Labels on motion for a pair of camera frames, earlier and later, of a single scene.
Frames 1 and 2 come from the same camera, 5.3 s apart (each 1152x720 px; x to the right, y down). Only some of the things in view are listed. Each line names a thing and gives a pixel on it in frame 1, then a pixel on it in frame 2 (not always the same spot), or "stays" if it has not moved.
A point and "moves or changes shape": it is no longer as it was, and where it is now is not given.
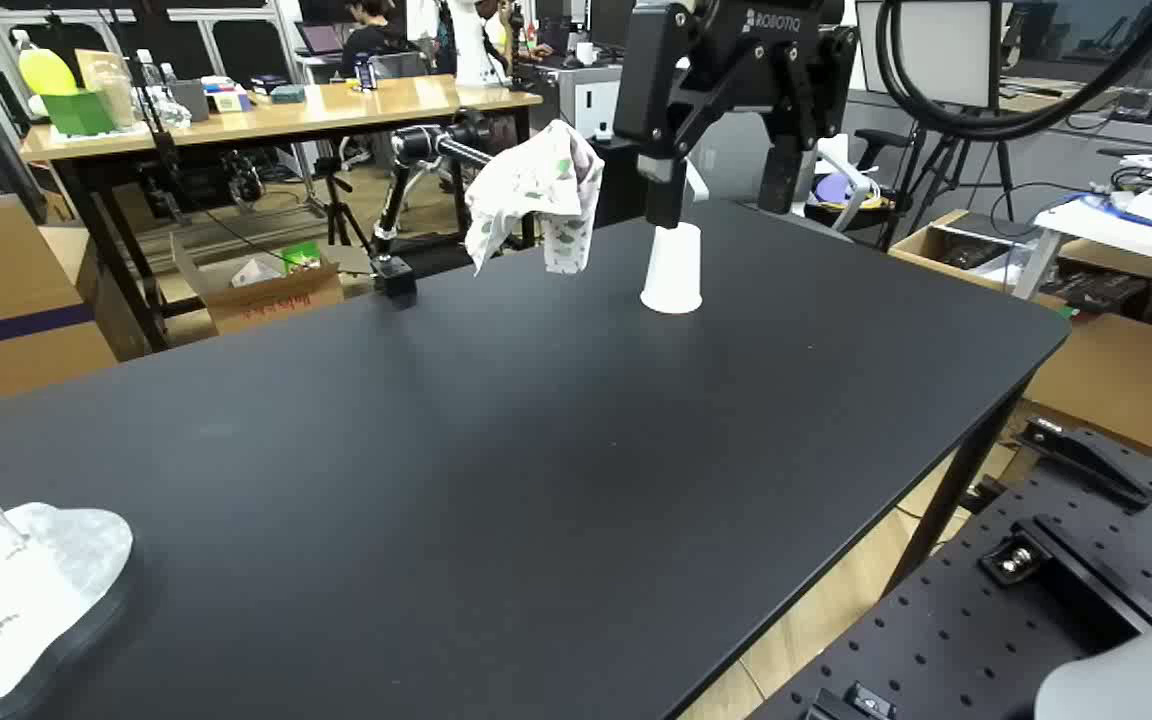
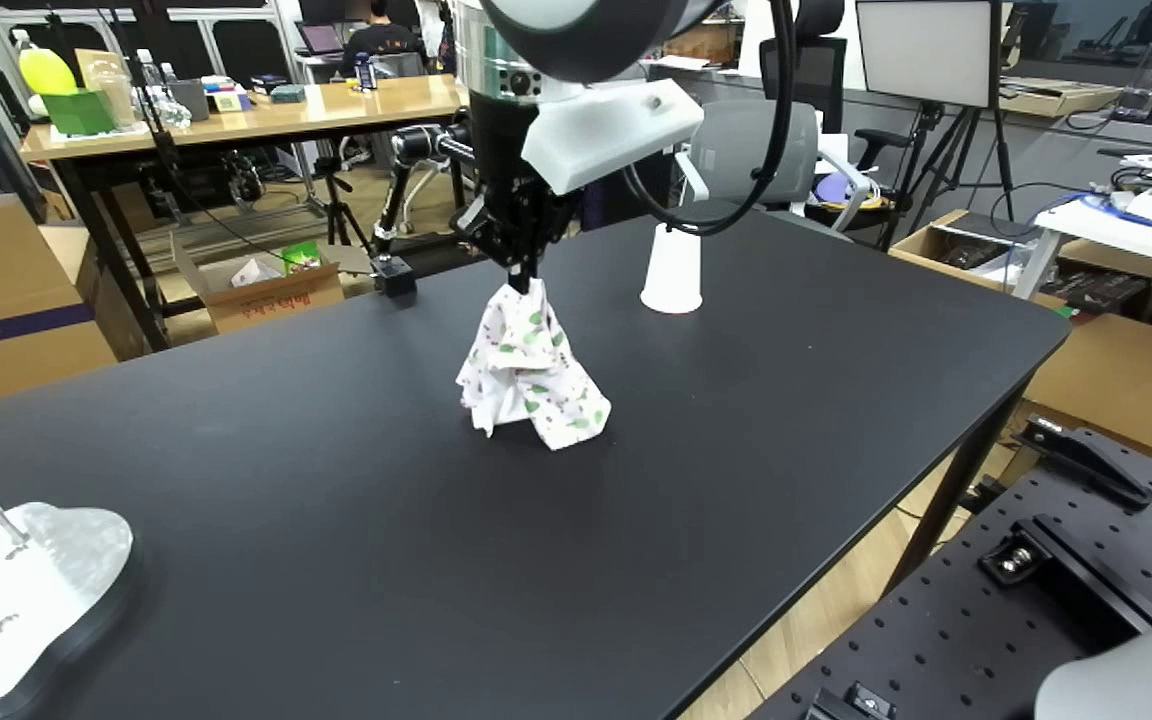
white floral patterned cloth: [550, 172] moves or changes shape
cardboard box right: [1131, 383] stays
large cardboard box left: [10, 308] stays
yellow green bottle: [44, 72] stays
